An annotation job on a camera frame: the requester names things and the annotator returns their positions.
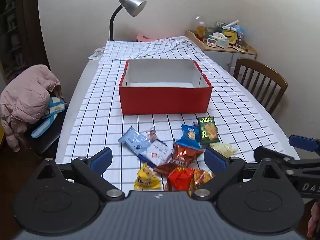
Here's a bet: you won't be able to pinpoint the red-brown foil snack packet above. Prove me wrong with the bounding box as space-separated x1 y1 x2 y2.
171 144 205 167

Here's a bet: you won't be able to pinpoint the blue and white bag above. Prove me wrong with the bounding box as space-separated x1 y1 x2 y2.
31 96 67 139

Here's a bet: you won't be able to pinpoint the red and orange chip packet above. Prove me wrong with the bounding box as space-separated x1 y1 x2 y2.
164 166 215 197

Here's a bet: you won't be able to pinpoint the pink puffer jacket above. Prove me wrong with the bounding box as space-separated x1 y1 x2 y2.
0 64 63 152

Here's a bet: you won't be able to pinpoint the yellow chocolate packet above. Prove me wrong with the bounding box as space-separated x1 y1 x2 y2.
134 162 162 190

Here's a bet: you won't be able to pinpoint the pale yellow snack packet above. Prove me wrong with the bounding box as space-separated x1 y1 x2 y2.
209 142 238 158

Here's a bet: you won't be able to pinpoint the clear plastic bag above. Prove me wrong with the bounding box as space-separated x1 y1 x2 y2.
88 47 105 61

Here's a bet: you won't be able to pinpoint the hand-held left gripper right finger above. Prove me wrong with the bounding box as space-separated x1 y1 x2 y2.
192 147 285 202

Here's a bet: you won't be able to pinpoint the dark bookshelf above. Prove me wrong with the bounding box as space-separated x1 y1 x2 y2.
0 0 50 80

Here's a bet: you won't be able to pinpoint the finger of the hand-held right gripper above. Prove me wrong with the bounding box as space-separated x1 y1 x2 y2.
288 134 320 153
254 146 295 166

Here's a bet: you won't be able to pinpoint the pink cloth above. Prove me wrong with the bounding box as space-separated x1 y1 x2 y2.
136 33 157 42

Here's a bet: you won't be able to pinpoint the green chip packet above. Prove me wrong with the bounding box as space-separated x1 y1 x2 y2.
197 116 220 145

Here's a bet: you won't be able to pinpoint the pale green tissue box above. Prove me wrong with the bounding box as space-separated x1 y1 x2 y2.
212 32 230 48

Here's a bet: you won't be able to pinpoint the red cardboard box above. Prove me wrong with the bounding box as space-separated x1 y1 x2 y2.
118 58 213 115

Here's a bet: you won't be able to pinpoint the white cabinet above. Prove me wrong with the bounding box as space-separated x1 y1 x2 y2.
204 42 258 80

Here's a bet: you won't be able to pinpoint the blue packets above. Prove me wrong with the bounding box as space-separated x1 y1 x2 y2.
235 25 245 45

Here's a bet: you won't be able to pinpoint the wooden side cabinet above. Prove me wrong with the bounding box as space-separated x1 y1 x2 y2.
185 29 258 55

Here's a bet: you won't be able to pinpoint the white checkered tablecloth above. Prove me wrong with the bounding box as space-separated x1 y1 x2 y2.
65 36 295 192

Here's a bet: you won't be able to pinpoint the light blue snack packet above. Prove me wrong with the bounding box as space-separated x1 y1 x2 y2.
118 126 153 155

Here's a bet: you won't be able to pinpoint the yellow and black box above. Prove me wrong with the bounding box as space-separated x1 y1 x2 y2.
222 29 238 45

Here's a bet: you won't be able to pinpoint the person's right hand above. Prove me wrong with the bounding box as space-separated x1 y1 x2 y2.
307 200 320 239

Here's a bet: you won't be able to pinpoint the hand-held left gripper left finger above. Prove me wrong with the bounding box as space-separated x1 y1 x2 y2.
37 147 125 202

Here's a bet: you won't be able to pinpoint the blue cookie packet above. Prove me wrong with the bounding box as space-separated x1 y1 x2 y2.
176 124 202 150

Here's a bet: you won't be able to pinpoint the white red-label snack packet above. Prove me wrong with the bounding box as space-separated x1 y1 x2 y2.
139 140 173 167

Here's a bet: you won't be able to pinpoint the brown wooden chair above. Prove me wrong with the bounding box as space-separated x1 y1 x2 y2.
233 57 288 115

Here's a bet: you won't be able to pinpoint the orange drink bottle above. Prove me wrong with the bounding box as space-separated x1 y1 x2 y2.
197 21 206 40

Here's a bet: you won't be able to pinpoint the clear pink candy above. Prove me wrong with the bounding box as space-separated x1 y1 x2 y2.
146 127 158 140

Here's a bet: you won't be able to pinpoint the silver gooseneck desk lamp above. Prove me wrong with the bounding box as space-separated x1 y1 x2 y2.
109 0 147 41

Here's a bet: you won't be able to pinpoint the dark chair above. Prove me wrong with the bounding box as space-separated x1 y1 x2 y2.
24 110 67 155

